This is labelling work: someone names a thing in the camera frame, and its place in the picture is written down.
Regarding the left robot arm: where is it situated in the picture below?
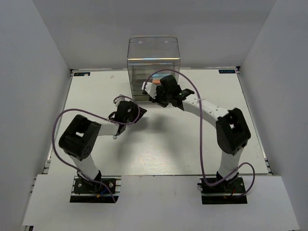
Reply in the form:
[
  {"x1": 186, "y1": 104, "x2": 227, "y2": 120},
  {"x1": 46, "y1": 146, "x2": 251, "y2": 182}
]
[{"x1": 59, "y1": 100, "x2": 147, "y2": 192}]

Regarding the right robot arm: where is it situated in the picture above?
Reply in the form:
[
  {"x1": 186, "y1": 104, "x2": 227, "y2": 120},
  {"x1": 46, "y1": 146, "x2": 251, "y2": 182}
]
[{"x1": 142, "y1": 75, "x2": 251, "y2": 192}]

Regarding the clear plastic drawer organizer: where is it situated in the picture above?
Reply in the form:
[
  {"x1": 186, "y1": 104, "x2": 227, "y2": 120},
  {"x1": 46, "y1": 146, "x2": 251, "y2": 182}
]
[{"x1": 127, "y1": 35, "x2": 181, "y2": 101}]

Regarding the left table label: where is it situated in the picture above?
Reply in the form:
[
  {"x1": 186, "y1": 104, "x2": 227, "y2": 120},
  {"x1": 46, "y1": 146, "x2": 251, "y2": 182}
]
[{"x1": 74, "y1": 72, "x2": 90, "y2": 77}]

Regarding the table label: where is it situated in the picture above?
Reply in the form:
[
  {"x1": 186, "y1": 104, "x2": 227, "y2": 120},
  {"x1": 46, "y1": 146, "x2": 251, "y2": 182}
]
[
  {"x1": 218, "y1": 69, "x2": 236, "y2": 74},
  {"x1": 74, "y1": 72, "x2": 90, "y2": 77}
]

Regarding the right table label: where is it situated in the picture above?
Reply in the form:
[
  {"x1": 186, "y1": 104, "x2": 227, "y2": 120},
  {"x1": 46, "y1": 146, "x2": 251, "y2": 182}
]
[{"x1": 218, "y1": 69, "x2": 236, "y2": 74}]

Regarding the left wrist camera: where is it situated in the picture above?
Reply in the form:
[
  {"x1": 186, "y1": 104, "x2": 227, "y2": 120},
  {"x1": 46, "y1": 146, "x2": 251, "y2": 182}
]
[{"x1": 113, "y1": 95, "x2": 125, "y2": 107}]

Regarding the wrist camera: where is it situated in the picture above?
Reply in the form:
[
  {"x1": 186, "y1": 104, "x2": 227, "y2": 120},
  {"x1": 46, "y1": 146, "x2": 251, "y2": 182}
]
[
  {"x1": 141, "y1": 81, "x2": 157, "y2": 99},
  {"x1": 113, "y1": 95, "x2": 125, "y2": 107}
]

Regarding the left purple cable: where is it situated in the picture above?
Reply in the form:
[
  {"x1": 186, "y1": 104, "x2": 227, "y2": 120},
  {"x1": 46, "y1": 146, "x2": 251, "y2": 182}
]
[{"x1": 52, "y1": 95, "x2": 141, "y2": 202}]

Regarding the purple cable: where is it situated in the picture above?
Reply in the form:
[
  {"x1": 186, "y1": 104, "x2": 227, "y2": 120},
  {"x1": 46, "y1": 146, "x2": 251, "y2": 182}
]
[
  {"x1": 146, "y1": 69, "x2": 256, "y2": 193},
  {"x1": 52, "y1": 95, "x2": 141, "y2": 202}
]

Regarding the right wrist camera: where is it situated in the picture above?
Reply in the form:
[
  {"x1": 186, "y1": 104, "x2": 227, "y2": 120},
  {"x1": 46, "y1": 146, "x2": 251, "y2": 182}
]
[{"x1": 141, "y1": 81, "x2": 157, "y2": 99}]

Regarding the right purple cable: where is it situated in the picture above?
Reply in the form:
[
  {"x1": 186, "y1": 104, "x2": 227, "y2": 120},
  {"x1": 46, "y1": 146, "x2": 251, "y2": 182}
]
[{"x1": 146, "y1": 69, "x2": 256, "y2": 193}]

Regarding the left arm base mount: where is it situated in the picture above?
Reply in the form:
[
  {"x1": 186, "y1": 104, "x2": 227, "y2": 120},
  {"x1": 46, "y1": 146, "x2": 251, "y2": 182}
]
[{"x1": 70, "y1": 176, "x2": 121, "y2": 204}]

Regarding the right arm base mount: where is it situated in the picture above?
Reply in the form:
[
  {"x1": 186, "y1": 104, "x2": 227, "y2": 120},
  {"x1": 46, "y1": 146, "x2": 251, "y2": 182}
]
[{"x1": 197, "y1": 177, "x2": 247, "y2": 205}]

